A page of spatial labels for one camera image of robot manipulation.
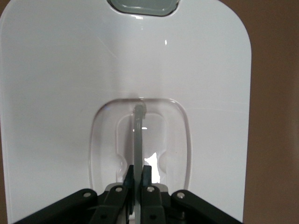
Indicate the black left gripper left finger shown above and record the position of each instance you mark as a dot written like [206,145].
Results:
[112,205]

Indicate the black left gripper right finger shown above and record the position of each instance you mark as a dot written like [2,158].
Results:
[154,207]

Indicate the white box lid grey latches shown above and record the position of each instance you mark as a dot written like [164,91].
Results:
[70,70]

